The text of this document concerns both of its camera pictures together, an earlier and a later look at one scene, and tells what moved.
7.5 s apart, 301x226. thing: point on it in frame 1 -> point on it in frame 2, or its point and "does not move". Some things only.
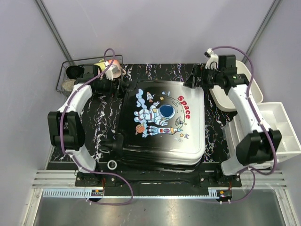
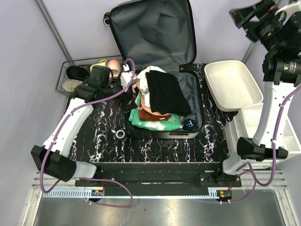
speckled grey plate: (68, 84) does not move
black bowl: (74, 71) does not move
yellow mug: (102, 65) does not move
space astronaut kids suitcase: (161, 126) -> (159, 35)
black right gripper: (198, 71) -> (265, 11)
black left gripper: (114, 92) -> (126, 105)
